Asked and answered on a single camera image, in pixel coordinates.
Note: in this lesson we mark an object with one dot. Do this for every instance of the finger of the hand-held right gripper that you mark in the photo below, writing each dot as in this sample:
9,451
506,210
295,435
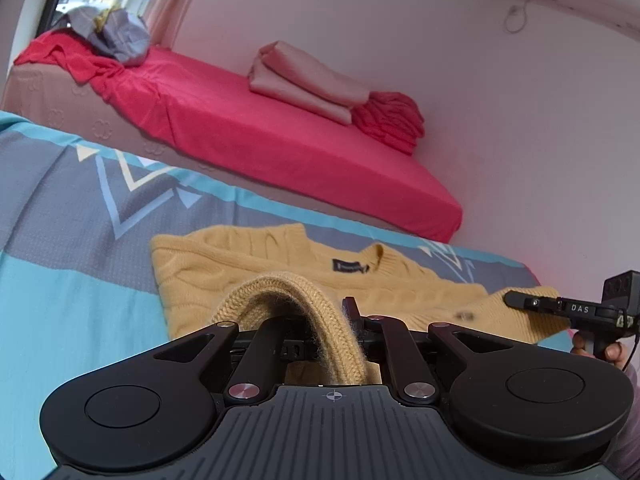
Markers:
532,302

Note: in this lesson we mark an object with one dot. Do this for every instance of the grey crumpled cloth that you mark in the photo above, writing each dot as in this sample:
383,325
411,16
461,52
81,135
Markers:
117,35

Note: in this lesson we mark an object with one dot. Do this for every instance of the beige mattress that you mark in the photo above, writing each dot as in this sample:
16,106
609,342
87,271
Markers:
75,105

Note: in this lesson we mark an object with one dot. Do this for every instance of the pink curtain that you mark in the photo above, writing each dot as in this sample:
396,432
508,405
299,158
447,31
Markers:
175,5

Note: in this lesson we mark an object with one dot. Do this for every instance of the pink folded cloth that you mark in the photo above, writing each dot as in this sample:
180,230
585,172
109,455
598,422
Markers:
305,80

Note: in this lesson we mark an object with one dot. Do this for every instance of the white pillar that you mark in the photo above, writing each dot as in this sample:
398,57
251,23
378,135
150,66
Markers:
37,5

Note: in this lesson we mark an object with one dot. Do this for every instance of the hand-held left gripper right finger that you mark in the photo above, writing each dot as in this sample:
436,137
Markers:
395,347

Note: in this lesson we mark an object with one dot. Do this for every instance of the red bed mattress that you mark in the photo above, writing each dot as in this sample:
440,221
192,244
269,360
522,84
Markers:
240,110

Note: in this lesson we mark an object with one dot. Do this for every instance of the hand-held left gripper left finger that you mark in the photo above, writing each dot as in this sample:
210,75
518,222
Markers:
270,342

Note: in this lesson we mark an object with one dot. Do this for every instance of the blue grey patterned blanket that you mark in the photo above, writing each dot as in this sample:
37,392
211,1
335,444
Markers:
75,260

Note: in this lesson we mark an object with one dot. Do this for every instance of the person's right hand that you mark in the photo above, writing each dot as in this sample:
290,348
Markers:
617,352

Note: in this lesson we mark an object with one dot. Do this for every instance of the person's right forearm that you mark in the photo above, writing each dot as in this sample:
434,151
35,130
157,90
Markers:
631,420

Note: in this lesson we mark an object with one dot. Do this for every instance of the red folded cloth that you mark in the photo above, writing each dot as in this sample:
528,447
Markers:
390,120

